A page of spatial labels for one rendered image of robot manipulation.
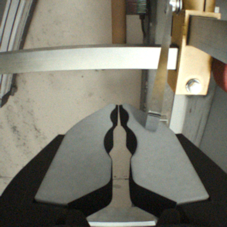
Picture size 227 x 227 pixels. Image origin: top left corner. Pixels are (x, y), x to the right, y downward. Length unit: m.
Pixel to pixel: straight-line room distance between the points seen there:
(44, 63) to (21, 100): 1.15
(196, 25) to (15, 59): 0.24
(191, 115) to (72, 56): 0.46
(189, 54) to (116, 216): 0.28
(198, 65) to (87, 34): 0.92
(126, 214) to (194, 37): 0.28
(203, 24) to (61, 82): 1.10
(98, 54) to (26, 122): 1.29
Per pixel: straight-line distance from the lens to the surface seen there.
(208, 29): 0.20
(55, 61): 0.26
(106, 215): 0.33
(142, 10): 0.40
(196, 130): 0.66
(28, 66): 0.28
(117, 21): 1.02
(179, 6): 0.26
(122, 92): 1.21
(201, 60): 0.26
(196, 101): 0.59
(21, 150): 1.73
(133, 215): 0.33
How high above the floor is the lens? 1.10
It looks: 59 degrees down
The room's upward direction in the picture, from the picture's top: 178 degrees counter-clockwise
